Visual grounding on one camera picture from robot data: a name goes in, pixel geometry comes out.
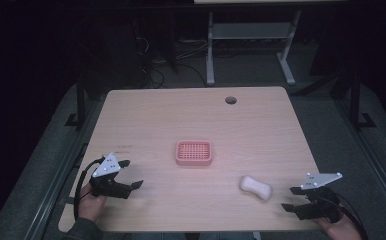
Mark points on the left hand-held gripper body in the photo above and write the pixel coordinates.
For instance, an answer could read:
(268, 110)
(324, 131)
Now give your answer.
(109, 188)

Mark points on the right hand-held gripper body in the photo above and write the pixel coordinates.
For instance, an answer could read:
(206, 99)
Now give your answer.
(321, 206)

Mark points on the person's left hand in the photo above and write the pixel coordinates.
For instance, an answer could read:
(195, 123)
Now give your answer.
(89, 206)

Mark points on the white metal desk frame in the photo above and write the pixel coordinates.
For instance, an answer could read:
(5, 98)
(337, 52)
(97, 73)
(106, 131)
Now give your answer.
(247, 31)

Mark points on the white soap bar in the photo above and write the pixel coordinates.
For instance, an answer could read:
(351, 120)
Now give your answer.
(256, 187)

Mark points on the pink soap dish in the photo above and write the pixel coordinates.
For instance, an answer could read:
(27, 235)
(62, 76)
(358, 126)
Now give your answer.
(193, 152)

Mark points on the black metal stand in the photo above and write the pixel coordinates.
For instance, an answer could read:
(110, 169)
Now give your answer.
(80, 103)
(355, 100)

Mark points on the person's right hand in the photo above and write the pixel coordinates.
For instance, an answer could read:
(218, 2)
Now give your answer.
(341, 230)

